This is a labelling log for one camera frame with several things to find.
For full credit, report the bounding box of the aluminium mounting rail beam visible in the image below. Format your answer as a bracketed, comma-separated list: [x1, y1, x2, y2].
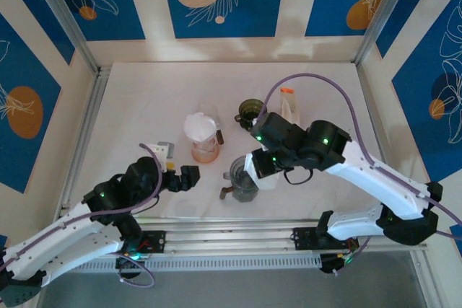
[30, 218, 429, 260]

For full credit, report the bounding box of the right wrist black cable loop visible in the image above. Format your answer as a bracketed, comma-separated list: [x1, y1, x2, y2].
[283, 166, 312, 185]

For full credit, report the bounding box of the orange coffee dripper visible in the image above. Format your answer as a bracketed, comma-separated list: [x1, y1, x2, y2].
[189, 138, 221, 164]

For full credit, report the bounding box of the coffee filter pack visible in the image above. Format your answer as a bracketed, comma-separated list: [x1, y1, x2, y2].
[279, 87, 302, 125]

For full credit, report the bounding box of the aluminium frame post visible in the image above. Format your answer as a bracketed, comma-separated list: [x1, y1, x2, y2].
[353, 0, 412, 67]
[27, 0, 102, 73]

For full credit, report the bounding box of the grey glass server brown handle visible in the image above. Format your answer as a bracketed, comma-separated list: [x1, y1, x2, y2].
[219, 174, 259, 203]

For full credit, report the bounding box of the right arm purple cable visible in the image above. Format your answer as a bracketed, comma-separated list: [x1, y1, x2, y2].
[256, 73, 462, 276]

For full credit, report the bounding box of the slotted grey cable duct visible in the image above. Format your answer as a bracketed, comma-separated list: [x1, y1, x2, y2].
[71, 255, 322, 273]

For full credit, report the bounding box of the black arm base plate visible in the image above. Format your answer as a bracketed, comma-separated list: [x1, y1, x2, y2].
[122, 230, 167, 255]
[292, 226, 360, 251]

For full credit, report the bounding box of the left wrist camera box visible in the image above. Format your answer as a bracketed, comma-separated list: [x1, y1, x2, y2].
[139, 141, 175, 172]

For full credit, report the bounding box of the clear glass server brown handle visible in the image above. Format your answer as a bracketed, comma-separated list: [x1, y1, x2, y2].
[196, 104, 227, 146]

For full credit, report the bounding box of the black connector unit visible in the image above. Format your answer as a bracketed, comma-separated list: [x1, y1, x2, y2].
[115, 254, 145, 281]
[319, 252, 353, 276]

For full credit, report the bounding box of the green coffee dripper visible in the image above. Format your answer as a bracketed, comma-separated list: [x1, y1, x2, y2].
[234, 98, 266, 131]

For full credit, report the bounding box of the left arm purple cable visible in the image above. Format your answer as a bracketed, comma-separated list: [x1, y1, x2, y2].
[0, 143, 163, 289]

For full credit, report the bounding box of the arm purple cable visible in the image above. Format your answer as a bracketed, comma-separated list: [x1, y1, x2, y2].
[0, 143, 163, 289]
[256, 73, 462, 276]

